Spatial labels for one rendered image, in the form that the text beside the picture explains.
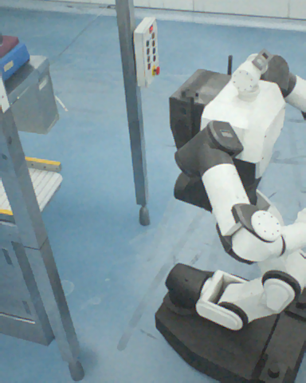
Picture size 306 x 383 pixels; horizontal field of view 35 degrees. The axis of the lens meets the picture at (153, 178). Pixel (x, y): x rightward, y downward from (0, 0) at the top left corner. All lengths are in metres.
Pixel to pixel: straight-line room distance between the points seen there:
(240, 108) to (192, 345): 1.12
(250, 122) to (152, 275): 1.40
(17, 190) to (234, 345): 1.17
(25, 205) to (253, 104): 0.72
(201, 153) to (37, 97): 0.58
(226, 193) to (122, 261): 1.54
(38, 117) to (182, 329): 1.12
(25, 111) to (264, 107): 0.75
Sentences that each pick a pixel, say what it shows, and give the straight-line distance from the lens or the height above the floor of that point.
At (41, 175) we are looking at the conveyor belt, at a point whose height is 0.91.
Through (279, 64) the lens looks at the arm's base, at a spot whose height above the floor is 1.29.
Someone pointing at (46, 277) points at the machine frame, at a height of 0.73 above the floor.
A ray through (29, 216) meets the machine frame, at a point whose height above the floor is 1.02.
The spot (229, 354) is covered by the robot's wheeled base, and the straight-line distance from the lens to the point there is 2.12.
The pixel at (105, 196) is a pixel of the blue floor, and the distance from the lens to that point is 3.02.
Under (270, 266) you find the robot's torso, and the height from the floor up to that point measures 0.66.
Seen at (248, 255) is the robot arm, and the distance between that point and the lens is 1.18.
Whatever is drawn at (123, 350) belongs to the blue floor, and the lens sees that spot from 2.34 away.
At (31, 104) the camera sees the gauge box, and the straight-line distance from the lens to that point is 1.57.
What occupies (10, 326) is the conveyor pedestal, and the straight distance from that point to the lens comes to 2.41.
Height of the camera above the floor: 2.01
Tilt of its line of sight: 40 degrees down
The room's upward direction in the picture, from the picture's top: 4 degrees counter-clockwise
